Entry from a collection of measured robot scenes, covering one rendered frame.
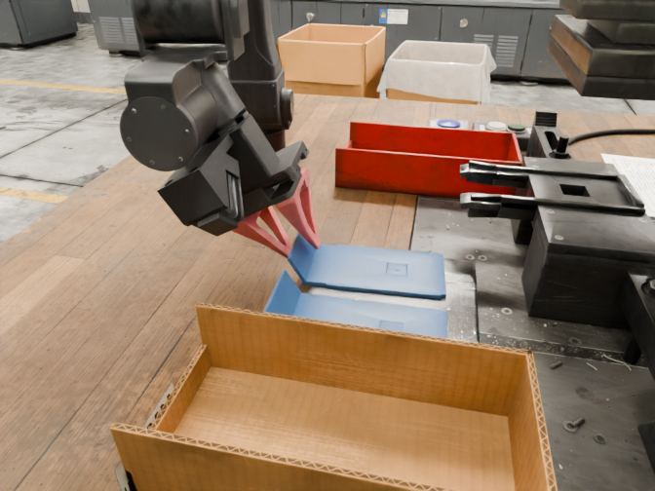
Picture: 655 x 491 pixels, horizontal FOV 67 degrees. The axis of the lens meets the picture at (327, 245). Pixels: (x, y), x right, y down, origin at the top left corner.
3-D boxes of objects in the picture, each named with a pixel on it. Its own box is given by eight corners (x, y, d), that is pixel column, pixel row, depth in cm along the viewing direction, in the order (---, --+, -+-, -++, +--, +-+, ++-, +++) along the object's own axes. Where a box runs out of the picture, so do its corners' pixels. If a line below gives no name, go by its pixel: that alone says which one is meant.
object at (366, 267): (301, 245, 55) (301, 222, 54) (443, 257, 53) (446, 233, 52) (288, 283, 49) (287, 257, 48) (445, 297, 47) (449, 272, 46)
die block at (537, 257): (509, 217, 65) (521, 164, 61) (592, 226, 63) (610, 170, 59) (527, 317, 48) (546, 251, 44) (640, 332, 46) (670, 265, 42)
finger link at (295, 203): (332, 257, 48) (281, 178, 44) (272, 281, 51) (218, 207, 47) (341, 221, 54) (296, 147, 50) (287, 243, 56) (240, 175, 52)
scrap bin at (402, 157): (349, 156, 82) (350, 120, 79) (507, 169, 78) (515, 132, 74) (334, 187, 72) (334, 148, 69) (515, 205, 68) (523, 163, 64)
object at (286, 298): (284, 293, 48) (282, 268, 46) (446, 314, 45) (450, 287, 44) (261, 344, 42) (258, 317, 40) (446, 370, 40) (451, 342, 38)
